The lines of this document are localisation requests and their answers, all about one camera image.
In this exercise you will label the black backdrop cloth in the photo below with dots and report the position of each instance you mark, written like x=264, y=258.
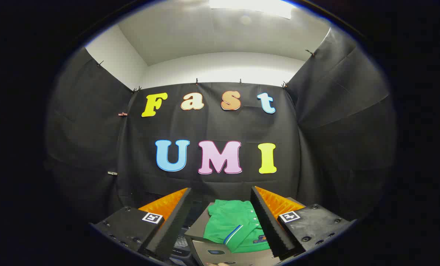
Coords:
x=212, y=129

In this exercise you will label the grey box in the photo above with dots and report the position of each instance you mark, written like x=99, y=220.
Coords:
x=201, y=229

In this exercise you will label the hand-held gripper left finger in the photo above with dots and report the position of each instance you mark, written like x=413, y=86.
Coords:
x=175, y=225

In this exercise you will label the green polo shirt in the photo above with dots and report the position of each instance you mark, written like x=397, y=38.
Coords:
x=234, y=221

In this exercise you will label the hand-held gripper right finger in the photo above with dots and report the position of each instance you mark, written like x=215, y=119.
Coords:
x=269, y=229

